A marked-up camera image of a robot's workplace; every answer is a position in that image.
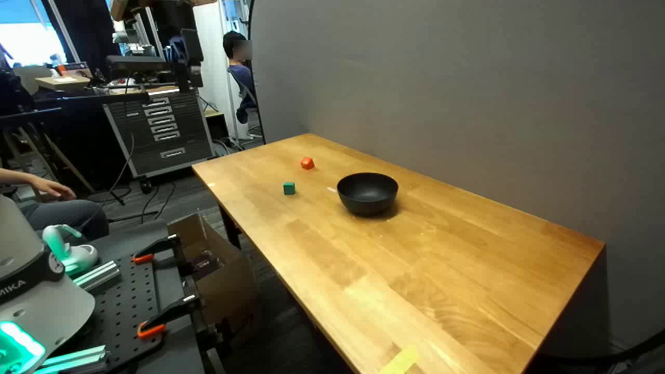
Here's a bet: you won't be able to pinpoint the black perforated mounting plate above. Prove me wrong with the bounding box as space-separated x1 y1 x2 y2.
61 252 210 374

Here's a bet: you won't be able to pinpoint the aluminium profile rail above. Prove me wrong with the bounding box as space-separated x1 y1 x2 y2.
70 260 122 290
32 343 111 374

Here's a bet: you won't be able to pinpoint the seated person blue shirt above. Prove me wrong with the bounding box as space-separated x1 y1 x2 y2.
220 29 259 126

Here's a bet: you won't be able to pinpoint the grey fabric backdrop panel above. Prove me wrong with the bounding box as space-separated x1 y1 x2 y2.
247 0 665 362

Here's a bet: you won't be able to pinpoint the pale green plastic device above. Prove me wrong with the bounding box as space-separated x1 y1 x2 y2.
41 221 102 279

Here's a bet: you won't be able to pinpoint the bystander bare hand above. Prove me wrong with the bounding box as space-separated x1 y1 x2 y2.
28 175 78 202

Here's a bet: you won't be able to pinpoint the bystander bare forearm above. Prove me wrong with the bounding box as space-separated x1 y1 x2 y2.
0 166 37 191

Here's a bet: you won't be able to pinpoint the brown cardboard box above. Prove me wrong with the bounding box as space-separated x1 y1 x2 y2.
167 212 259 328

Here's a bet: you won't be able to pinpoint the black tripod stand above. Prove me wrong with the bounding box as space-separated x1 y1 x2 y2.
0 103 97 196

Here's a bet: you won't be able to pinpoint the bystander leg in jeans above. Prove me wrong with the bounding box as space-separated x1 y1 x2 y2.
17 196 112 241

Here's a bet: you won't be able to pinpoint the black bowl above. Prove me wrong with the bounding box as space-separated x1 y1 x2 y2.
335 171 401 218

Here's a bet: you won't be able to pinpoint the black floor cables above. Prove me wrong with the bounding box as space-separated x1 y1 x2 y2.
102 176 178 225

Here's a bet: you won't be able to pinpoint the yellow tape strip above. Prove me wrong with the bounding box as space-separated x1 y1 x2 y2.
379 343 422 374

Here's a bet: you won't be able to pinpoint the dark drawer cabinet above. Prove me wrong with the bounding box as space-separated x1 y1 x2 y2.
102 89 215 180

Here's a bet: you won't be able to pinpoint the black clamp orange handle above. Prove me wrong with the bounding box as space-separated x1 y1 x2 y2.
135 293 203 343
131 232 185 268

